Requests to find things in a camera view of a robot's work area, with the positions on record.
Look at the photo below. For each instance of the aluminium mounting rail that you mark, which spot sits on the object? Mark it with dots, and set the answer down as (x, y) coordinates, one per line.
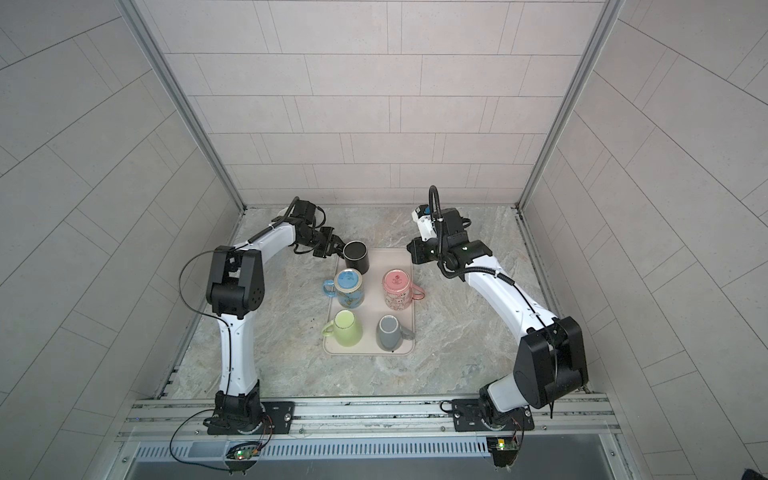
(368, 417)

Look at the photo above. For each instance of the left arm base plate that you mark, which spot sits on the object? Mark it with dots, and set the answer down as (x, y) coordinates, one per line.
(276, 415)

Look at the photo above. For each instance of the right circuit board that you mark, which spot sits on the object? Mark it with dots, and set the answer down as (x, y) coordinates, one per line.
(503, 450)

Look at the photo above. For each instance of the circuit board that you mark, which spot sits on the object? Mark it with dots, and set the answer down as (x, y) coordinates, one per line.
(503, 450)
(247, 451)

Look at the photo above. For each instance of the right corner metal profile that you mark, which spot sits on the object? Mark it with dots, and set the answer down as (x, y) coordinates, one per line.
(605, 22)

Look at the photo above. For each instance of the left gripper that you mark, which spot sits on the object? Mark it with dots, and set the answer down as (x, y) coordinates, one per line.
(329, 247)

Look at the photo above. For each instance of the beige tray mat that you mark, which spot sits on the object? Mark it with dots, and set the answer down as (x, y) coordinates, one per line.
(374, 307)

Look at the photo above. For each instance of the corner metal profile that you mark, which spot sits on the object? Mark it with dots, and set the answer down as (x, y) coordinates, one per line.
(170, 84)
(605, 22)

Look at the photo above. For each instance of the white ventilation grille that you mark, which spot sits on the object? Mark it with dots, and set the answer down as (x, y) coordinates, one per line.
(316, 449)

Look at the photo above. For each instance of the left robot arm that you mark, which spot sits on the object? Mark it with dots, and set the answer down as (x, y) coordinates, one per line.
(235, 290)

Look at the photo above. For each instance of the left circuit board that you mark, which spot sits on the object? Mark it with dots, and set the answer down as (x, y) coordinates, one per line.
(247, 451)

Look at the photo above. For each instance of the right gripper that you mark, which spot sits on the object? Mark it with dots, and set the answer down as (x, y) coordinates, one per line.
(418, 251)

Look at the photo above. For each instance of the left corner metal profile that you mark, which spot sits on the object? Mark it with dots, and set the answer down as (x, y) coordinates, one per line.
(170, 84)

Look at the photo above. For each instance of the light green mug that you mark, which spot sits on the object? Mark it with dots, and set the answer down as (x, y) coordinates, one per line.
(344, 328)

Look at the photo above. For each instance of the blue patterned mug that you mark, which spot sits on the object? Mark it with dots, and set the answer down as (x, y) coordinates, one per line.
(346, 287)

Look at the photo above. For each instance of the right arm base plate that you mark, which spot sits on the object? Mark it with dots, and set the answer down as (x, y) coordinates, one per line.
(479, 414)

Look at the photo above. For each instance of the black mug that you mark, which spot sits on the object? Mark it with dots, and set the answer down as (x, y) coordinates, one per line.
(355, 255)

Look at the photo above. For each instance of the grey mug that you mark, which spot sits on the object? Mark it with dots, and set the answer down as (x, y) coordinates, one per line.
(390, 334)

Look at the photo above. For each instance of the pink patterned mug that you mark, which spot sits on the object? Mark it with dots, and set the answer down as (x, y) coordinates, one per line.
(399, 290)

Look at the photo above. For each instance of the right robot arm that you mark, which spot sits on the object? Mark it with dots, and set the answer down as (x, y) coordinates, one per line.
(550, 360)

